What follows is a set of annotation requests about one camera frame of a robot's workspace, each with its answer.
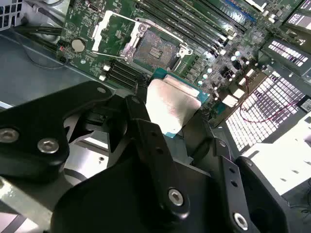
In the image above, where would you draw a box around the metal socket locking lever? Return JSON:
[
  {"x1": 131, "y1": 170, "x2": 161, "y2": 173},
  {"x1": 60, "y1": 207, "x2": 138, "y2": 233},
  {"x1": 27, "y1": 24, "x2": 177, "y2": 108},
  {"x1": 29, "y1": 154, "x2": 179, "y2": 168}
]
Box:
[
  {"x1": 172, "y1": 47, "x2": 195, "y2": 71},
  {"x1": 104, "y1": 11, "x2": 146, "y2": 26}
]

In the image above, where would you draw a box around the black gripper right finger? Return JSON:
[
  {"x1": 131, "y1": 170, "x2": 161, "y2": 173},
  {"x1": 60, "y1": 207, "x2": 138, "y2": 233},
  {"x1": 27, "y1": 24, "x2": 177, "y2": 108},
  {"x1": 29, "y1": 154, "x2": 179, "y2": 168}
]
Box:
[{"x1": 183, "y1": 106, "x2": 301, "y2": 233}]

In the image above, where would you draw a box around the metal socket cover frame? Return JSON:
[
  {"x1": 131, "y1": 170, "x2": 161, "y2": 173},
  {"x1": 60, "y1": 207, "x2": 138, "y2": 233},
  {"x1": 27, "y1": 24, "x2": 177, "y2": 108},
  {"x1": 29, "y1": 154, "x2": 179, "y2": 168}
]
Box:
[{"x1": 91, "y1": 11, "x2": 138, "y2": 61}]

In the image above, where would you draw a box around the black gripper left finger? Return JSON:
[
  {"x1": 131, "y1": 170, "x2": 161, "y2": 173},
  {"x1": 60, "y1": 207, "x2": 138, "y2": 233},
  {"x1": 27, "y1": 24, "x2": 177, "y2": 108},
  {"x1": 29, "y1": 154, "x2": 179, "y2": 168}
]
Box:
[{"x1": 0, "y1": 81, "x2": 191, "y2": 225}]

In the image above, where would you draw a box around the silver topped CPU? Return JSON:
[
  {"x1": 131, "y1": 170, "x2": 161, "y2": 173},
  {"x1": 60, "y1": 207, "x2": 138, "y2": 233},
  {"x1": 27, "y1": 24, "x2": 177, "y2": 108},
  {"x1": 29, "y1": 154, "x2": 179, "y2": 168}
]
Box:
[{"x1": 145, "y1": 67, "x2": 211, "y2": 139}]

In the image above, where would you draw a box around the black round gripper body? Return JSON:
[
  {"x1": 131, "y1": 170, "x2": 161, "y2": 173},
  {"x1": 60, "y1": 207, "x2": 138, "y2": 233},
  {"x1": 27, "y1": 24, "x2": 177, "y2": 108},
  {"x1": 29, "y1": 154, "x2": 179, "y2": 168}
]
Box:
[{"x1": 52, "y1": 96, "x2": 230, "y2": 233}]

